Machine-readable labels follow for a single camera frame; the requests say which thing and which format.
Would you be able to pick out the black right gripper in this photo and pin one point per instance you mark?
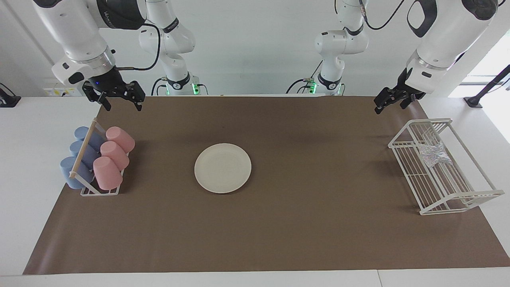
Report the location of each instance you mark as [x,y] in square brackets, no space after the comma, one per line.
[107,81]

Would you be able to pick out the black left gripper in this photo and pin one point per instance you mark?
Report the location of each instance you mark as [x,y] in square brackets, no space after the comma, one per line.
[406,89]

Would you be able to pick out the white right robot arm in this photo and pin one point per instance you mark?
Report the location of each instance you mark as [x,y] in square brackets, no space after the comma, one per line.
[71,32]

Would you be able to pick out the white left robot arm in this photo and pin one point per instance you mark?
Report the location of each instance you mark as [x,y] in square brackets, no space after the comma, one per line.
[446,32]

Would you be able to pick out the cream round plate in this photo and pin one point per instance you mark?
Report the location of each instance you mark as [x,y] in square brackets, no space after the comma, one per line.
[222,168]

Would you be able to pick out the pink plastic cup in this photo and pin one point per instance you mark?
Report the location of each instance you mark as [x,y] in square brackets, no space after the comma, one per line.
[106,173]
[121,138]
[115,154]

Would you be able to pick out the blue plastic cup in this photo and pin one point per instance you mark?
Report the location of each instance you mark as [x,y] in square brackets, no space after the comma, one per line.
[75,147]
[67,171]
[81,132]

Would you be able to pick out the cup rack with wooden bar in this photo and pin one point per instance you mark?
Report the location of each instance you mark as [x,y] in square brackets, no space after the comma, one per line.
[83,151]

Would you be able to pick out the brown table mat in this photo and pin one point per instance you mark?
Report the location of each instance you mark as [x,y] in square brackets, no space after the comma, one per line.
[303,231]

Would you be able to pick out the white wall power socket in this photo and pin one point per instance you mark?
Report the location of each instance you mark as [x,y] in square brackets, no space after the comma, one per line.
[59,91]

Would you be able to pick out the black clamp mount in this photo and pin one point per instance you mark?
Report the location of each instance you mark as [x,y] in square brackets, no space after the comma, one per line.
[8,99]

